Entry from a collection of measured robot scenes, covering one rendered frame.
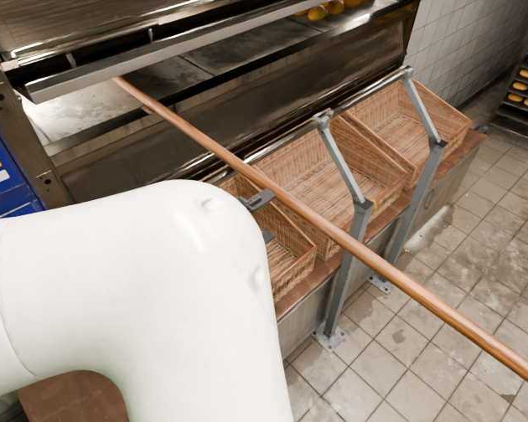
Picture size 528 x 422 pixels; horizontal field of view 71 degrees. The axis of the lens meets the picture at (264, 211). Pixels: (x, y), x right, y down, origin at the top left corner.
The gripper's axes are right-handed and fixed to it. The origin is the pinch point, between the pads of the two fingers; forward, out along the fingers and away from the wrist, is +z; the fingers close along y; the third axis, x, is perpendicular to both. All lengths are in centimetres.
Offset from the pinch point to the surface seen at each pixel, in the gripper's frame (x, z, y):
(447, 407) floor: 60, 54, 119
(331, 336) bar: 4, 42, 117
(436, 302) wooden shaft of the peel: 37.3, 6.5, -1.2
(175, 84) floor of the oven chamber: -67, 21, 1
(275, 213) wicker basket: -28, 32, 44
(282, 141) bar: -19.4, 24.5, 2.0
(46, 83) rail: -43, -23, -24
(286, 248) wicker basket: -21, 32, 59
